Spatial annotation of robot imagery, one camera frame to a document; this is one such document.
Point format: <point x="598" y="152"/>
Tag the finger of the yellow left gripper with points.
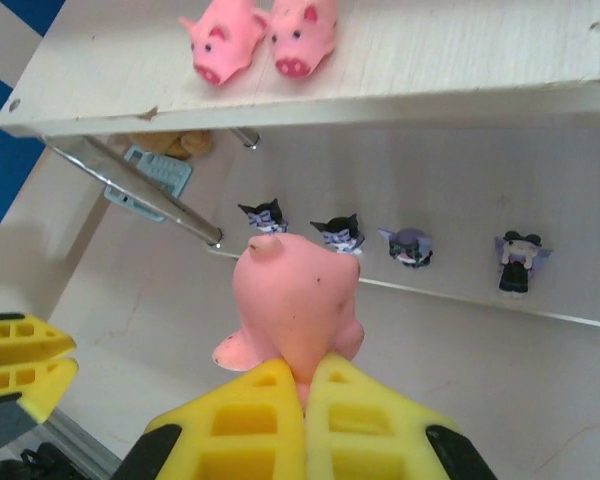
<point x="30" y="385"/>
<point x="30" y="340"/>

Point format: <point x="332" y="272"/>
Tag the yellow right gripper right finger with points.
<point x="370" y="440"/>

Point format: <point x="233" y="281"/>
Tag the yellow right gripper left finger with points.
<point x="230" y="440"/>

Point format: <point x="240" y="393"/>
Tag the pink plastic pig toy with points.
<point x="295" y="300"/>
<point x="302" y="40"/>
<point x="225" y="42"/>

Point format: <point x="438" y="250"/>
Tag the black dress figurine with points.
<point x="519" y="265"/>

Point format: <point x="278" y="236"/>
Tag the two-tier wooden shelf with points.
<point x="430" y="60"/>

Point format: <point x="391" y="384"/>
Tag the light blue calculator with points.
<point x="167" y="170"/>

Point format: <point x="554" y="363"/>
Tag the brown plush toy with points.
<point x="190" y="142"/>

